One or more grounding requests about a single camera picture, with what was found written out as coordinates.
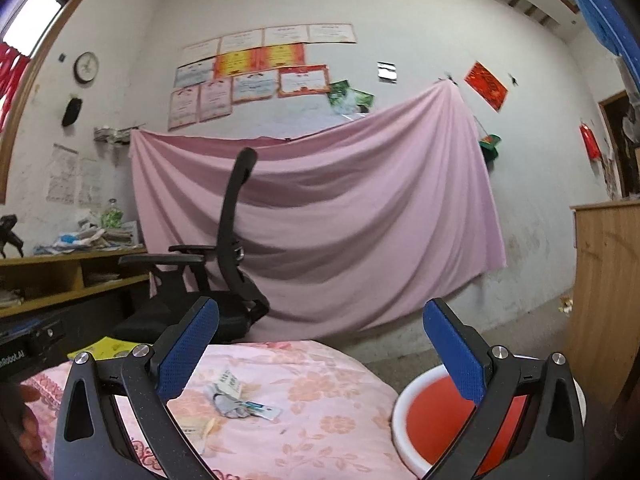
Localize left human hand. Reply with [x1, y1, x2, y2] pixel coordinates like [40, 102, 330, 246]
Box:
[1, 382, 46, 474]

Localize black glue gun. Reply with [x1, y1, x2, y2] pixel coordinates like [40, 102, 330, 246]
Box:
[0, 214, 24, 259]

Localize wooden cabinet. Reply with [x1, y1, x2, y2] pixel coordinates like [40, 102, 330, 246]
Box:
[564, 200, 639, 405]

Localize white paper wrapper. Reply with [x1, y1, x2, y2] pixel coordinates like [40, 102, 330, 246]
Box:
[213, 368, 242, 401]

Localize pink floral tablecloth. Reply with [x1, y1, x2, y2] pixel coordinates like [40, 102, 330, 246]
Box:
[22, 340, 417, 480]

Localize blue white sachet wrapper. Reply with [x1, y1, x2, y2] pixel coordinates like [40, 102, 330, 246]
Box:
[213, 394, 282, 422]

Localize black office chair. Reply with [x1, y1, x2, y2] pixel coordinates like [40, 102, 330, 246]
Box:
[113, 148, 270, 344]

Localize pink hanging sheet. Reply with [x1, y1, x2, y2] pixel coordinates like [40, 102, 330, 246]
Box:
[130, 80, 506, 341]

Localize green hanging ornament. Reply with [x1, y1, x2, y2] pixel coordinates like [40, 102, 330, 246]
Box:
[480, 134, 502, 165]

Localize wooden framed window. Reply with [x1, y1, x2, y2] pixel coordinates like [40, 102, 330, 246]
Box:
[1, 0, 84, 202]

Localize blue hanging fabric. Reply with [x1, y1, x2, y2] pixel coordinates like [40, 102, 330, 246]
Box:
[576, 0, 639, 88]

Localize wooden wall shelf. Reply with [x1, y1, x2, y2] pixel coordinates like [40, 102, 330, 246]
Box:
[1, 248, 148, 318]

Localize black wall object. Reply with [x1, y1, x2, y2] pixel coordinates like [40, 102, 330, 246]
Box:
[61, 96, 82, 128]

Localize round wall clock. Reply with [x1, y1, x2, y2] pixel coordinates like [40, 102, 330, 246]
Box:
[73, 51, 100, 84]

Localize red diamond wall paper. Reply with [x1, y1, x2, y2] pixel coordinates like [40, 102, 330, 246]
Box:
[464, 62, 508, 112]

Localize green wall packets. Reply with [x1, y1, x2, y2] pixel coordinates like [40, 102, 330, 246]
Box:
[326, 80, 374, 115]

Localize silver wall plate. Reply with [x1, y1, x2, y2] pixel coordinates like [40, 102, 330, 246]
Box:
[378, 62, 398, 84]

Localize yellow red wall certificate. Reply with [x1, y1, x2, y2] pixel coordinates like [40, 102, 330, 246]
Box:
[214, 44, 306, 78]

